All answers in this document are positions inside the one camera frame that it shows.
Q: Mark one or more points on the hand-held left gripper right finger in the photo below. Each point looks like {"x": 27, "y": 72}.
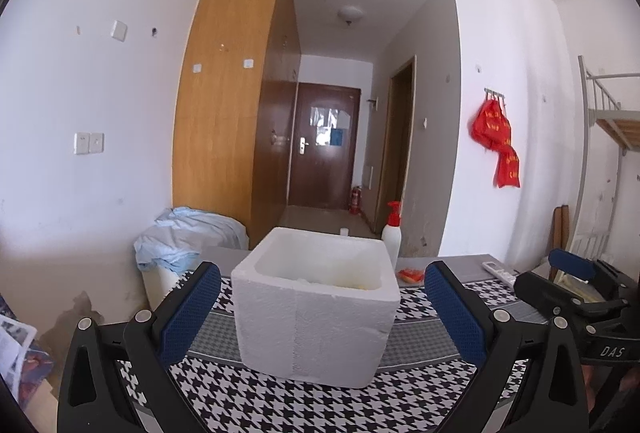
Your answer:
{"x": 455, "y": 313}

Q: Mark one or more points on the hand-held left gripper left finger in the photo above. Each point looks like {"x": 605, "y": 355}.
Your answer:
{"x": 192, "y": 313}

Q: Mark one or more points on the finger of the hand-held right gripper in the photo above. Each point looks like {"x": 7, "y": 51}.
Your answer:
{"x": 545, "y": 295}
{"x": 570, "y": 263}

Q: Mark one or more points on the white foam box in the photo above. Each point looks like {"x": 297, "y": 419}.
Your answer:
{"x": 310, "y": 328}

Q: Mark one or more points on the wooden boards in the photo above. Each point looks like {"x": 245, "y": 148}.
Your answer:
{"x": 560, "y": 238}

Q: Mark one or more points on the white remote control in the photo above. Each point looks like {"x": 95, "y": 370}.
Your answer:
{"x": 500, "y": 272}

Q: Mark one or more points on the red snack packet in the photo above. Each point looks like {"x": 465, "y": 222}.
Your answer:
{"x": 411, "y": 275}

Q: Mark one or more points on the light blue cloth pile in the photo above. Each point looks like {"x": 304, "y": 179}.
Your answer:
{"x": 190, "y": 233}

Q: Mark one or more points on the white bottle with red pump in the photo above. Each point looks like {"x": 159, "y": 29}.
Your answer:
{"x": 392, "y": 238}

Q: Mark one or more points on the red cloth bag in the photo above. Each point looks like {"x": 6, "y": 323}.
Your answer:
{"x": 492, "y": 125}
{"x": 508, "y": 168}

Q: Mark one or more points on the metal bunk bed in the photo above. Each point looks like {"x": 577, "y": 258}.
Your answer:
{"x": 620, "y": 125}

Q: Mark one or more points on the red fire extinguisher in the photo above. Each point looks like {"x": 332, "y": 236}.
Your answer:
{"x": 355, "y": 202}

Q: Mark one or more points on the houndstooth tablecloth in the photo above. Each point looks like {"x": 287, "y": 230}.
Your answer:
{"x": 320, "y": 403}

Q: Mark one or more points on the printed paper pile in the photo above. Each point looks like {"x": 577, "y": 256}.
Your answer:
{"x": 22, "y": 353}

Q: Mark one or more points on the dark brown entrance door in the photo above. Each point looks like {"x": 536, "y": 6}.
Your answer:
{"x": 325, "y": 173}

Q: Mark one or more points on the wooden wardrobe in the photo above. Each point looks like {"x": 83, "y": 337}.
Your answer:
{"x": 220, "y": 113}

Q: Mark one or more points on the door notice papers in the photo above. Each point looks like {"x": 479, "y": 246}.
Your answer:
{"x": 327, "y": 123}

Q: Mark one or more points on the round ceiling lamp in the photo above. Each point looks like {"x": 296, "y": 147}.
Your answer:
{"x": 350, "y": 14}

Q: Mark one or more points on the brown side door frame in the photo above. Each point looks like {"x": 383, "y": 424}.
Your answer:
{"x": 395, "y": 148}

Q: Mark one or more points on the metal wall hook rack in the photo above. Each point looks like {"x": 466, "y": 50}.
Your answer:
{"x": 495, "y": 92}

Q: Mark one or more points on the double white wall switch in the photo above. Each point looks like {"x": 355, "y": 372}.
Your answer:
{"x": 88, "y": 143}

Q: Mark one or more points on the white wall plate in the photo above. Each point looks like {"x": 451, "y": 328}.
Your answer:
{"x": 119, "y": 31}

